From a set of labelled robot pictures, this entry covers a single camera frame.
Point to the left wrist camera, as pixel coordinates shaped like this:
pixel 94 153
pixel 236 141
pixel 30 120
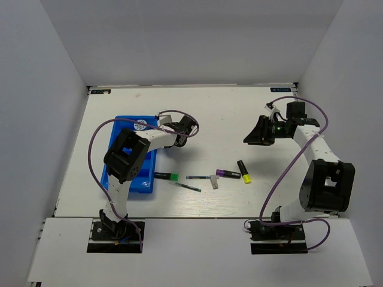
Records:
pixel 163 118

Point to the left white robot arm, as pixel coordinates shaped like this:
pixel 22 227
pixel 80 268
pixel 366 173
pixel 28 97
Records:
pixel 125 159

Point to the blue cleaning gel jar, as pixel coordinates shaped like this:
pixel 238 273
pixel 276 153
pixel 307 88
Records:
pixel 140 125

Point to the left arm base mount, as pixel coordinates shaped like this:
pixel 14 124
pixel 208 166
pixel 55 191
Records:
pixel 102 240

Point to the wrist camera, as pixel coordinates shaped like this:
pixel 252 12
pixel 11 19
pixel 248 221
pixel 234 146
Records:
pixel 163 118
pixel 273 111

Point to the right corner label sticker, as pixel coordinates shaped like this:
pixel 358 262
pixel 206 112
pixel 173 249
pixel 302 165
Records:
pixel 280 89

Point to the yellow cap highlighter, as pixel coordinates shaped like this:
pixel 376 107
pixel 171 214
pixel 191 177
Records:
pixel 244 172

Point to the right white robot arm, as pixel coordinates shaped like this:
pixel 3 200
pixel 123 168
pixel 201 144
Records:
pixel 327 185

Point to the left corner label sticker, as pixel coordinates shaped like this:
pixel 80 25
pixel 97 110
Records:
pixel 100 91

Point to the green cap highlighter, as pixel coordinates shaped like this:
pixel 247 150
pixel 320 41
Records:
pixel 166 176

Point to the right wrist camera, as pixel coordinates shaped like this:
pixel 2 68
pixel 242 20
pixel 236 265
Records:
pixel 273 111

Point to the blue ink refill pen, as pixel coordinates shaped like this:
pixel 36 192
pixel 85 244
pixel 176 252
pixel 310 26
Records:
pixel 198 177

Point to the corner label sticker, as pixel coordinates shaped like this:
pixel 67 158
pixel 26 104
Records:
pixel 280 89
pixel 100 91

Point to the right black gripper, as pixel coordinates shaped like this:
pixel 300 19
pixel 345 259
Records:
pixel 260 134

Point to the purple cap highlighter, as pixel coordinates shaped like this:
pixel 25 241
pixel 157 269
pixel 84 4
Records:
pixel 227 174

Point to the grey white eraser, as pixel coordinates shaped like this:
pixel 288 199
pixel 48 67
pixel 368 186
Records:
pixel 214 182

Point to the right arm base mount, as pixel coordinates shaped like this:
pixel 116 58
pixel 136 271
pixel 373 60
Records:
pixel 279 240

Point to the green refill pen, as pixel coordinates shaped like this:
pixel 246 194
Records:
pixel 182 185

